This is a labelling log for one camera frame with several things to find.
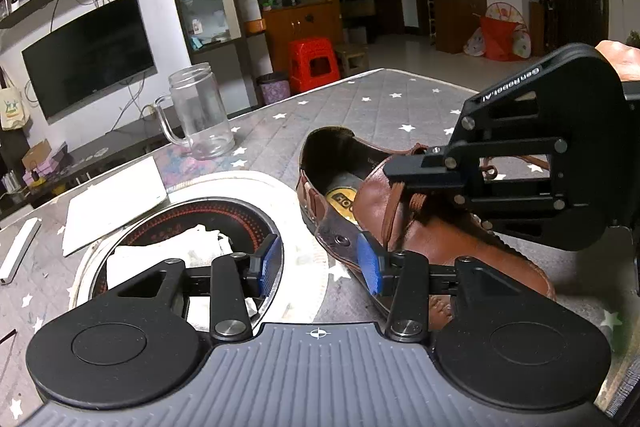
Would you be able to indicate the beige tote bag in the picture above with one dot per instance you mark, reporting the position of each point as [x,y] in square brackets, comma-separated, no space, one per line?
[14,111]

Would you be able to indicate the purple waste bin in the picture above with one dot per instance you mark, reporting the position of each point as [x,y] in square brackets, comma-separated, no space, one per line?
[274,86]

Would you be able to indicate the red plastic stool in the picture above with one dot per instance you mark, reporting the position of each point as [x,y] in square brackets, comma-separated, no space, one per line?
[311,64]

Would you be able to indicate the white cloth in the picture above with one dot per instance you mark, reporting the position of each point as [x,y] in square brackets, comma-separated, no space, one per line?
[196,247]

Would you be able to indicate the person's hand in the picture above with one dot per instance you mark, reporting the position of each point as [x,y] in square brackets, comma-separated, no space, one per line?
[625,59]

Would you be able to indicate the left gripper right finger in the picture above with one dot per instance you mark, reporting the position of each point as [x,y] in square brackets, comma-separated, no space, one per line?
[375,265]

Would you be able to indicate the clear glass mug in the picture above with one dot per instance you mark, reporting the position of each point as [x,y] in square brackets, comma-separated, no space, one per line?
[195,96]

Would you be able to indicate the brown leather shoe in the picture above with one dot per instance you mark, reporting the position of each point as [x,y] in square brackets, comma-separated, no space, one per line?
[342,190]

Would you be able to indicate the black flat television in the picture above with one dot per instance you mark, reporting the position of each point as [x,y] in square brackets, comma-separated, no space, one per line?
[88,55]

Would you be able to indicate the white paper sheet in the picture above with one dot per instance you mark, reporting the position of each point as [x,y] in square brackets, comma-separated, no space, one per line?
[109,205]

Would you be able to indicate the induction cooker in table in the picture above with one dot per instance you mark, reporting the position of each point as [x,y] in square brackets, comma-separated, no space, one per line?
[246,206]

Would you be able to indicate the white remote control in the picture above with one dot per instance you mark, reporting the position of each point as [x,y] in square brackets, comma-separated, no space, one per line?
[18,250]

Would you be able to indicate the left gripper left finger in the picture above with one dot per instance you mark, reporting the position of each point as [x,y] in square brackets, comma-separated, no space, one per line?
[264,267]

